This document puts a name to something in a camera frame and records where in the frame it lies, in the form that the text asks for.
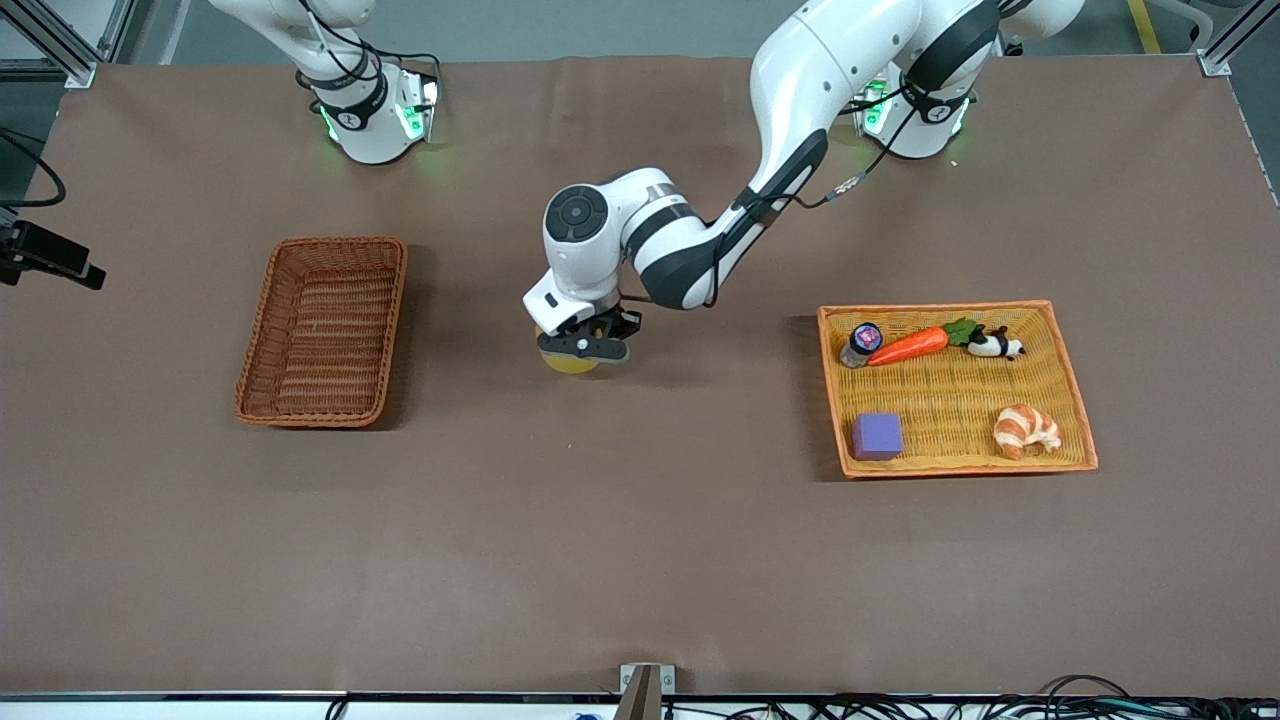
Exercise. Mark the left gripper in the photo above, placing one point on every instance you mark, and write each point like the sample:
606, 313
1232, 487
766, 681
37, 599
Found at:
612, 322

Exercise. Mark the clear yellowish tape roll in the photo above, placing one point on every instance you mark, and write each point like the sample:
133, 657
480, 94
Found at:
572, 366

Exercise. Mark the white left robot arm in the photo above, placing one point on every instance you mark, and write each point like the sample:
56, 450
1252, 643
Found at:
800, 80

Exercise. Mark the brown wicker basket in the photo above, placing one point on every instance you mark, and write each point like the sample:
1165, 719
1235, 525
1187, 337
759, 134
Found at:
322, 335

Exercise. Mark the orange yellow wicker basket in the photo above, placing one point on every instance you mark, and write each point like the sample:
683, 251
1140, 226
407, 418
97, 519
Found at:
950, 410

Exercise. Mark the brown table cover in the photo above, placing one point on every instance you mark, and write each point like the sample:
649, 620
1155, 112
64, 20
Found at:
640, 500

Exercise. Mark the small bottle pink blue lid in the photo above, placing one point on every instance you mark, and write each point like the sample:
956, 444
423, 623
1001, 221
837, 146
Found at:
860, 343

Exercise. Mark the purple cube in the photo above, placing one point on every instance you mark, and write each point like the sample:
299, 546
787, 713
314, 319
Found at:
877, 437

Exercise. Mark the orange toy carrot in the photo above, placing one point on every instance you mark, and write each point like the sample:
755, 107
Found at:
910, 347

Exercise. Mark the black white panda figure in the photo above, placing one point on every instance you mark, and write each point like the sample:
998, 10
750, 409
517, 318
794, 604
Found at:
992, 345

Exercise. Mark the toy croissant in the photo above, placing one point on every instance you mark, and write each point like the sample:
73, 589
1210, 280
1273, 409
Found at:
1022, 430

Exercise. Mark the aluminium frame profile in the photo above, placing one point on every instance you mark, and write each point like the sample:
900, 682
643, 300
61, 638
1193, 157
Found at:
50, 40
1230, 40

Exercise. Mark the grey metal bracket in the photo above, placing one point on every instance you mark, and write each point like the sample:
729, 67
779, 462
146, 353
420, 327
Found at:
647, 690

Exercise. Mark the silver table edge rail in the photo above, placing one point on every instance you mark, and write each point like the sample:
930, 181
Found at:
200, 696

